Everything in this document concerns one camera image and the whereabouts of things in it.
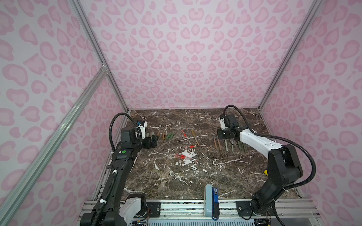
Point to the blue grey camera mount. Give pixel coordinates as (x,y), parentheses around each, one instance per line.
(211,202)

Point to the red gel pen pair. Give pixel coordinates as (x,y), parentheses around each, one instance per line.
(179,154)
(185,157)

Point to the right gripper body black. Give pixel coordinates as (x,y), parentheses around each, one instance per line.
(226,134)

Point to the green pen long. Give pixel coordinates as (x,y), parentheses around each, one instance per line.
(240,146)

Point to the aluminium frame corner post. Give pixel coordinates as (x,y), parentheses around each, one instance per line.
(308,20)
(85,24)

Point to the aluminium frame corner post right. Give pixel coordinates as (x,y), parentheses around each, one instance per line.
(308,20)

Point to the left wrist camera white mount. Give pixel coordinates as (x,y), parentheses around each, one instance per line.
(141,129)

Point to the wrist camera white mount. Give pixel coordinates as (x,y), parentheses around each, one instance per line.
(141,129)
(222,123)

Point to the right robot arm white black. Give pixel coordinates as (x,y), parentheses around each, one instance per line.
(283,168)

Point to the single red gel pen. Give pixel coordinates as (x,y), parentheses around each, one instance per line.
(191,147)

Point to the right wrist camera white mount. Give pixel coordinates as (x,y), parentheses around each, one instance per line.
(222,123)

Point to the brown pen cluster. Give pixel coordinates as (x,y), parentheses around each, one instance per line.
(195,137)

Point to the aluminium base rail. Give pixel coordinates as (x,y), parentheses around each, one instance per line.
(292,212)

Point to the aluminium diagonal frame bar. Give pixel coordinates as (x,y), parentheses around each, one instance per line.
(31,175)

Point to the red gel pen pair lower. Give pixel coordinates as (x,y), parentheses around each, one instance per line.
(185,157)

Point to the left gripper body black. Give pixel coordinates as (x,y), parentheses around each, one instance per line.
(150,142)

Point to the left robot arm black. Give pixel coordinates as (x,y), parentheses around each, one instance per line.
(109,209)

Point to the aluminium frame corner post left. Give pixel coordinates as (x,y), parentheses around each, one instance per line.
(85,24)

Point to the red gel pen pair upper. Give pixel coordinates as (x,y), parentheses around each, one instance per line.
(179,154)

